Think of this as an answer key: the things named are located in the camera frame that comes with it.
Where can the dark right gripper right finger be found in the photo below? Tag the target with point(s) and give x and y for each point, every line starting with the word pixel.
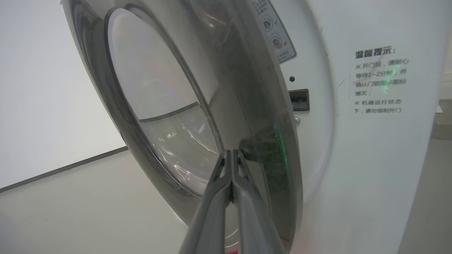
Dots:
pixel 252 225

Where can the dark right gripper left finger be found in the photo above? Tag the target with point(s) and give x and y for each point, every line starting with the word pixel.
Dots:
pixel 212 218

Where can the round dark glass washer door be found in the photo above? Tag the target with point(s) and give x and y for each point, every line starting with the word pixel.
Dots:
pixel 159 88

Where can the white front-load washing machine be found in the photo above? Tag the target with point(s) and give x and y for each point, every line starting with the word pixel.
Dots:
pixel 374 169

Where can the grey icon instruction sticker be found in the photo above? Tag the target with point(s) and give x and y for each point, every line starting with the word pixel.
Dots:
pixel 280 38

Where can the clear warning text sticker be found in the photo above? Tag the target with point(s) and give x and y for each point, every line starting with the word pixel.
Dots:
pixel 379 81

